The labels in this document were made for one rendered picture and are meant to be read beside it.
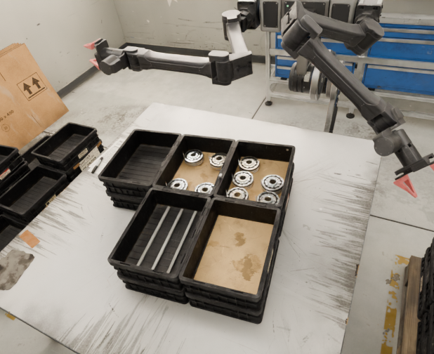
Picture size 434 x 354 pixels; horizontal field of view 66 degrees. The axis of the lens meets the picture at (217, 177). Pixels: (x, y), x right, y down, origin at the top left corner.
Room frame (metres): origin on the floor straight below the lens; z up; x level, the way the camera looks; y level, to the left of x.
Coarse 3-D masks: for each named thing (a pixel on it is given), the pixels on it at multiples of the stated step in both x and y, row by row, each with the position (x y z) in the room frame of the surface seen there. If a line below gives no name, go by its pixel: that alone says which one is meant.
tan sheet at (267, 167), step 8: (264, 160) 1.26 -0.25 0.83; (272, 160) 1.25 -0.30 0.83; (264, 168) 1.20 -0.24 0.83; (272, 168) 1.19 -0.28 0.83; (280, 168) 1.18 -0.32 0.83; (256, 176) 1.15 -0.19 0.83; (264, 176) 1.14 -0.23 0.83; (280, 176) 1.13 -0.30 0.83; (256, 184) 1.10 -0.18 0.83; (248, 192) 1.06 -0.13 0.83; (256, 192) 1.05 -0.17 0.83; (280, 192) 1.02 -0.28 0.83
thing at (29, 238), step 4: (24, 232) 1.15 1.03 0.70; (28, 232) 1.15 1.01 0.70; (20, 236) 1.13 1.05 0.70; (24, 236) 1.13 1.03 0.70; (28, 236) 1.12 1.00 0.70; (32, 236) 1.12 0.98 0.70; (24, 240) 1.10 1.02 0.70; (28, 240) 1.10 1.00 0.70; (32, 240) 1.09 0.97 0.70; (36, 240) 1.09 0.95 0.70; (28, 244) 1.07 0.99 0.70; (32, 244) 1.07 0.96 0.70; (36, 244) 1.06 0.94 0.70
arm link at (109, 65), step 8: (128, 48) 1.29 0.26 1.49; (136, 48) 1.28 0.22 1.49; (112, 56) 1.28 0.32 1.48; (120, 56) 1.27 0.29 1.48; (104, 64) 1.24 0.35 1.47; (112, 64) 1.23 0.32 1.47; (120, 64) 1.25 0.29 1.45; (128, 64) 1.29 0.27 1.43; (104, 72) 1.25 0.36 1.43; (112, 72) 1.23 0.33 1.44
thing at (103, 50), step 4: (104, 40) 1.39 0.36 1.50; (96, 44) 1.36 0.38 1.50; (100, 44) 1.36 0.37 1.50; (104, 44) 1.38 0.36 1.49; (96, 48) 1.34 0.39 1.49; (100, 48) 1.36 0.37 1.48; (104, 48) 1.36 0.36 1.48; (108, 48) 1.35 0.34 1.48; (112, 48) 1.35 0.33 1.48; (100, 52) 1.35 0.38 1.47; (104, 52) 1.34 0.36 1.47; (108, 52) 1.33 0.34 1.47; (100, 56) 1.35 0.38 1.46; (104, 56) 1.34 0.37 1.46; (100, 60) 1.34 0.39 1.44
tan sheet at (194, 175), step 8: (208, 152) 1.39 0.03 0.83; (184, 160) 1.36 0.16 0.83; (208, 160) 1.33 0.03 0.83; (184, 168) 1.30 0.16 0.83; (192, 168) 1.29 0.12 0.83; (200, 168) 1.28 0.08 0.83; (208, 168) 1.27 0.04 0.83; (176, 176) 1.25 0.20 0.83; (184, 176) 1.24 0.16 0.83; (192, 176) 1.23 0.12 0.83; (200, 176) 1.22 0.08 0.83; (208, 176) 1.21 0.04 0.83; (216, 176) 1.20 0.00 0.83; (192, 184) 1.17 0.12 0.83
